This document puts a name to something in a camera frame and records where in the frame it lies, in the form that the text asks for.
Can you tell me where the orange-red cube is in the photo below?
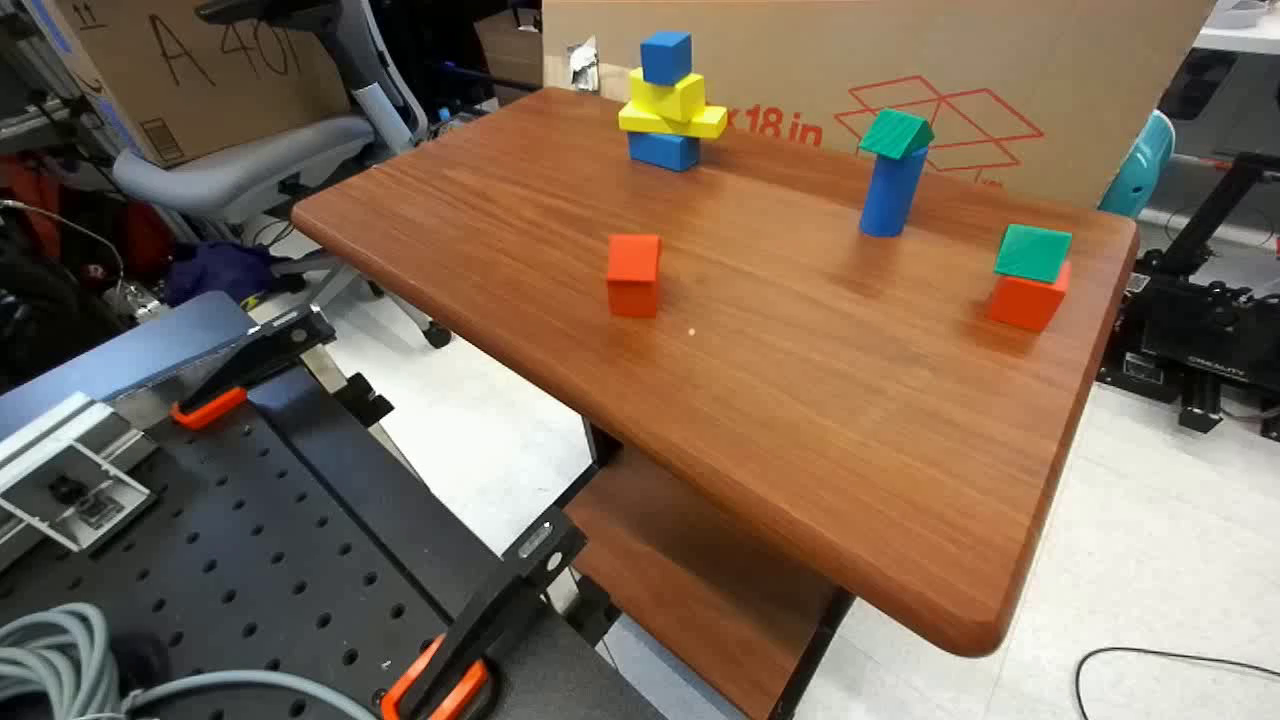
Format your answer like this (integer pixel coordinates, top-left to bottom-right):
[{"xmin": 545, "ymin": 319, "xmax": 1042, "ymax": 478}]
[{"xmin": 604, "ymin": 234, "xmax": 663, "ymax": 325}]

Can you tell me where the blue cube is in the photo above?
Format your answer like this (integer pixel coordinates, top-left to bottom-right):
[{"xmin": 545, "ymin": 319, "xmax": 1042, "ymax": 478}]
[{"xmin": 637, "ymin": 29, "xmax": 695, "ymax": 87}]

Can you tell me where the orange cube under green block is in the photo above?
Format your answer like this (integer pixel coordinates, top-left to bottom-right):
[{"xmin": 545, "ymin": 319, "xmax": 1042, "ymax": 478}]
[{"xmin": 984, "ymin": 261, "xmax": 1075, "ymax": 336}]

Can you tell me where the blue rectangular block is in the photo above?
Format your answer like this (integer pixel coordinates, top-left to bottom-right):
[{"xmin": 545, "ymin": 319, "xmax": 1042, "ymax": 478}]
[{"xmin": 623, "ymin": 130, "xmax": 704, "ymax": 178}]

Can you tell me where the wooden table lower shelf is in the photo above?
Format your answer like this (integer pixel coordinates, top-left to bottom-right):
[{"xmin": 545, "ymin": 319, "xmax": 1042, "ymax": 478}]
[{"xmin": 564, "ymin": 445, "xmax": 857, "ymax": 720}]

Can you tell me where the yellow flat block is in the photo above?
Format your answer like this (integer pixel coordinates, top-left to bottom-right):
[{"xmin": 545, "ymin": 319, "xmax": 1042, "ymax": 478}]
[{"xmin": 618, "ymin": 101, "xmax": 732, "ymax": 145}]

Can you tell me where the yellow notched block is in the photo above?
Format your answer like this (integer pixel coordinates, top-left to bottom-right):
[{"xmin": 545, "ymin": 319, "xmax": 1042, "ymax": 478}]
[{"xmin": 623, "ymin": 69, "xmax": 714, "ymax": 130}]

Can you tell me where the blue cylinder block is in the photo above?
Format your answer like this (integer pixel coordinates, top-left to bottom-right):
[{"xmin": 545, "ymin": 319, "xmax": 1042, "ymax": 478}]
[{"xmin": 857, "ymin": 138, "xmax": 932, "ymax": 239}]

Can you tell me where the crumpled white bag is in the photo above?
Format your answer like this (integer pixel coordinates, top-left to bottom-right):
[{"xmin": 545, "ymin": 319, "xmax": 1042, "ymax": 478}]
[{"xmin": 564, "ymin": 36, "xmax": 604, "ymax": 98}]

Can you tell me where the black clamp with orange grip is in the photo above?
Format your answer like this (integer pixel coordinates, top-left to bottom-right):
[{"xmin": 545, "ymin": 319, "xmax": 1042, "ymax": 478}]
[{"xmin": 378, "ymin": 512, "xmax": 592, "ymax": 720}]

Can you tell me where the green roof block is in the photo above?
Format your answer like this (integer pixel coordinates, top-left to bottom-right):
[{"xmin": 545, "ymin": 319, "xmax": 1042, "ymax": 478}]
[{"xmin": 857, "ymin": 109, "xmax": 937, "ymax": 165}]

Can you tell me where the green flat block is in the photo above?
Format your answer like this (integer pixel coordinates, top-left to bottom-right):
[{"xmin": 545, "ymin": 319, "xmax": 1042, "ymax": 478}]
[{"xmin": 994, "ymin": 219, "xmax": 1075, "ymax": 289}]

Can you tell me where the black perforated breadboard table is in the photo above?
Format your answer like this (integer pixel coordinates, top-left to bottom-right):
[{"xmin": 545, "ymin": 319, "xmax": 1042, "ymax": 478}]
[{"xmin": 0, "ymin": 363, "xmax": 673, "ymax": 720}]

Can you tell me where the blue cloth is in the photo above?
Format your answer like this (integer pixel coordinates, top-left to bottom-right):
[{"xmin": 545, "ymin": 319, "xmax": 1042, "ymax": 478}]
[{"xmin": 166, "ymin": 237, "xmax": 285, "ymax": 307}]

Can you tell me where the grey office chair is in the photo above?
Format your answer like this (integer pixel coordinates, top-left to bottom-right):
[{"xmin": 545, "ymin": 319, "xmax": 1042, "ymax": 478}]
[{"xmin": 109, "ymin": 0, "xmax": 437, "ymax": 228}]

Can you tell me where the blue-grey metal plate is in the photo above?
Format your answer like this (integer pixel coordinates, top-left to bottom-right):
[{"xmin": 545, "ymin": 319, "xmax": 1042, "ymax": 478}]
[{"xmin": 0, "ymin": 289, "xmax": 255, "ymax": 445}]

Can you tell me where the large printed cardboard box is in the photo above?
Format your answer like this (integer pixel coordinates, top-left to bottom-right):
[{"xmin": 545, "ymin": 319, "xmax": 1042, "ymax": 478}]
[{"xmin": 537, "ymin": 0, "xmax": 1216, "ymax": 214}]

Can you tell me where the cardboard box with handwriting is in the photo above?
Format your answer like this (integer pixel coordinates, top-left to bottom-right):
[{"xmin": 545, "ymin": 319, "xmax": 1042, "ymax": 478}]
[{"xmin": 52, "ymin": 0, "xmax": 354, "ymax": 173}]

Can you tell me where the teal chair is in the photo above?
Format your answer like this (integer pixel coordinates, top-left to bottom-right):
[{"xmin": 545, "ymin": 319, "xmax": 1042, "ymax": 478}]
[{"xmin": 1095, "ymin": 109, "xmax": 1179, "ymax": 219}]

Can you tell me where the black equipment stand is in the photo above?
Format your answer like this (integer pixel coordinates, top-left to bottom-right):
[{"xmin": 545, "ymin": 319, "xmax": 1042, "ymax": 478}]
[{"xmin": 1095, "ymin": 154, "xmax": 1280, "ymax": 445}]

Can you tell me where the black clamp with orange handle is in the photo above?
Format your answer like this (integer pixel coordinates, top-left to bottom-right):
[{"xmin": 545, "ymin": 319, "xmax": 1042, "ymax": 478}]
[{"xmin": 169, "ymin": 307, "xmax": 342, "ymax": 437}]

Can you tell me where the aluminium rail with bracket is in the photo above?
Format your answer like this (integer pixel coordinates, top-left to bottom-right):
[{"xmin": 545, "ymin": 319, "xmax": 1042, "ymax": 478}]
[{"xmin": 0, "ymin": 394, "xmax": 162, "ymax": 555}]

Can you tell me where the black floor cable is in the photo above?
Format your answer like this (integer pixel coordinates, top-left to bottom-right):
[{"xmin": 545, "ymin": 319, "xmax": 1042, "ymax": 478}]
[{"xmin": 1074, "ymin": 642, "xmax": 1280, "ymax": 720}]

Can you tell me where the grey cable bundle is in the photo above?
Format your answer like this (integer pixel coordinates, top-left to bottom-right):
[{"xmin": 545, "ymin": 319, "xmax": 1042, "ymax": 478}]
[{"xmin": 0, "ymin": 596, "xmax": 378, "ymax": 720}]

